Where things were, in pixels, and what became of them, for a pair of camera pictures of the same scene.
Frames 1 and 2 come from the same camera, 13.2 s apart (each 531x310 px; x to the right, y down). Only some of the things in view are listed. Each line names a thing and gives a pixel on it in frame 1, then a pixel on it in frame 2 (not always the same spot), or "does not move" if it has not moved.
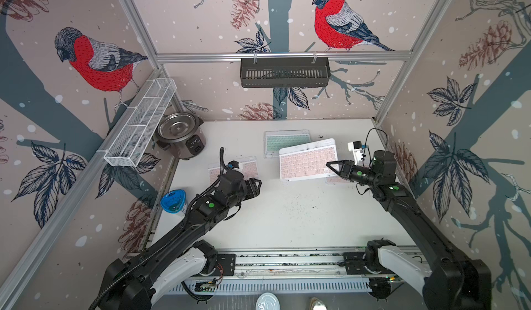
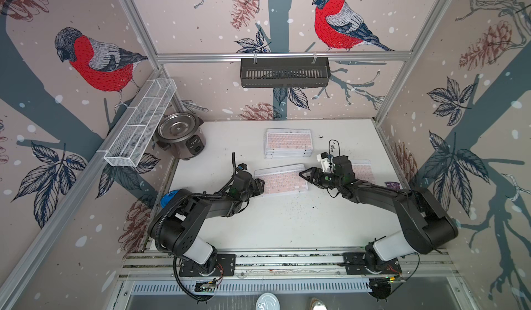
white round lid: [267, 301] does not move
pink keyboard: [308, 161] to [288, 139]
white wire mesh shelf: [125, 147] does not move
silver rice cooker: [180, 133] does not move
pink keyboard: [250, 170] to [282, 180]
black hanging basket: [285, 73] does not move
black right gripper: [348, 169] to [314, 171]
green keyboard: [274, 140] to [281, 153]
